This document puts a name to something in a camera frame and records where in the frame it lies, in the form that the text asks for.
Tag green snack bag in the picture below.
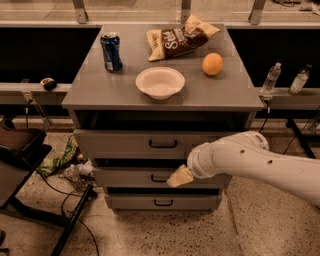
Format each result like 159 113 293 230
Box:
36 135 79 177

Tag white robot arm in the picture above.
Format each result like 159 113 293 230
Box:
167 131 320 206

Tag black table leg stand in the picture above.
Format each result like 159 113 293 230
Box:
286 118 316 159

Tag black cable with adapter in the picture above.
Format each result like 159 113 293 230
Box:
258 99 320 156

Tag orange fruit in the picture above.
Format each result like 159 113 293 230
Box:
202 53 223 76

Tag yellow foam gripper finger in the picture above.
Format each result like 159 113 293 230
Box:
167 165 194 187

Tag grey drawer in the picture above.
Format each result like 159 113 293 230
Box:
105 194 222 211
74 129 232 159
93 167 231 189

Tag grey middle drawer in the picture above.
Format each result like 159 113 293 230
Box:
93 167 231 189

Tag brown chip bag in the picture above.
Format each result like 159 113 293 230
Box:
146 15 220 61

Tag grey top drawer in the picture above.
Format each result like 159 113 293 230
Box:
74 129 232 159

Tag white paper bowl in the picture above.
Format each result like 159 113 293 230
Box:
135 67 185 100

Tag blue soda can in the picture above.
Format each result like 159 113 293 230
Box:
100 32 123 72

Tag black yellow tape measure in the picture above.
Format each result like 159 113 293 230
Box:
40 77 57 91

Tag grey bottom drawer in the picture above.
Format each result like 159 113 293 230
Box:
105 194 222 211

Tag clear water bottle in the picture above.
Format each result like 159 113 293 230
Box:
261 62 281 94

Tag grey drawer cabinet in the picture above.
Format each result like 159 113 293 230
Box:
63 24 263 211

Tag black side table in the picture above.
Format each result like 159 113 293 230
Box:
0 119 52 221

